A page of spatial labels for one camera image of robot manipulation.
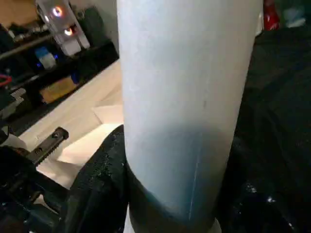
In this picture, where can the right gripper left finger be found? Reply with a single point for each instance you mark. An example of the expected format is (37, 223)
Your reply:
(102, 189)

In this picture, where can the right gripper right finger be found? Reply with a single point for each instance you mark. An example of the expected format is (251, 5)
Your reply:
(252, 206)

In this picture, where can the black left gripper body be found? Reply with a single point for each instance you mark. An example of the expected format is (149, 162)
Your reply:
(29, 194)

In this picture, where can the white plastic table top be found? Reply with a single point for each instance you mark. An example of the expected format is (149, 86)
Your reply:
(80, 131)

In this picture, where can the white plastic table leg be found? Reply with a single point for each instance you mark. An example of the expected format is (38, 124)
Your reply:
(184, 97)

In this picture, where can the yellow cardboard box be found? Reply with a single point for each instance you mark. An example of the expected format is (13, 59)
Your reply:
(58, 91)

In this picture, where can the black storage shelf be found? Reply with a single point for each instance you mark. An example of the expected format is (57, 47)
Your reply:
(97, 55)

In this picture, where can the white blue carton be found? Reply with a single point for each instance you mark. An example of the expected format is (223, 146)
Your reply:
(294, 15)

